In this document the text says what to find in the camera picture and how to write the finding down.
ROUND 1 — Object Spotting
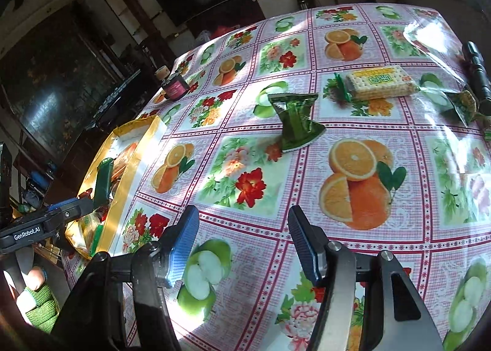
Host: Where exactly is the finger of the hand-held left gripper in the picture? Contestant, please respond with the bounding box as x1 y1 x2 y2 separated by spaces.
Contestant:
46 197 96 223

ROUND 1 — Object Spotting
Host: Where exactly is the person's left forearm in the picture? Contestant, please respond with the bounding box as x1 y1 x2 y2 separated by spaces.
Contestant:
11 264 62 334

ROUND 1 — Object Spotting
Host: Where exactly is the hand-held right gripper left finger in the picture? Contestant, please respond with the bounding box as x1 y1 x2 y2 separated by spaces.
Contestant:
50 205 201 351

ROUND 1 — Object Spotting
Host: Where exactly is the yellow cardboard box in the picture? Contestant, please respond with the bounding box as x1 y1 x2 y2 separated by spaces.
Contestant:
65 115 167 259

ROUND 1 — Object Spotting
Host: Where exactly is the cracker packet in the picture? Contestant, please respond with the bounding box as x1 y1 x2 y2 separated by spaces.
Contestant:
334 64 419 100

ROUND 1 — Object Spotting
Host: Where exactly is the black flashlight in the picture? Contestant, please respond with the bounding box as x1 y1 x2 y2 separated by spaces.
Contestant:
462 41 491 114

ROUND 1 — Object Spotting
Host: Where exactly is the green gold snack packet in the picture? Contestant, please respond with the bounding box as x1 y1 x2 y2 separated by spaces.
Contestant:
445 90 480 127

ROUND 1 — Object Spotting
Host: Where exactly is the fruit print tablecloth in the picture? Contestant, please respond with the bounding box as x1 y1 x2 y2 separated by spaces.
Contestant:
63 3 491 351

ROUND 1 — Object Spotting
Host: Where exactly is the dark jar pink label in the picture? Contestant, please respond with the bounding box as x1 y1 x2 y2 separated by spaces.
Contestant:
162 72 189 101

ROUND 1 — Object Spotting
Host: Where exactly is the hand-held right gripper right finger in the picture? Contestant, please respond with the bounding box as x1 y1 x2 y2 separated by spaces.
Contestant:
288 205 446 351

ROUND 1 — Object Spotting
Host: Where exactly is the green twisted snack packet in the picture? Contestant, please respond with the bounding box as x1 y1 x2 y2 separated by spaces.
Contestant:
268 92 327 152

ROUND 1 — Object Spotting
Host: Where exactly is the orange snack packet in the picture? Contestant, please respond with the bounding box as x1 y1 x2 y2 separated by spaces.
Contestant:
111 142 139 183

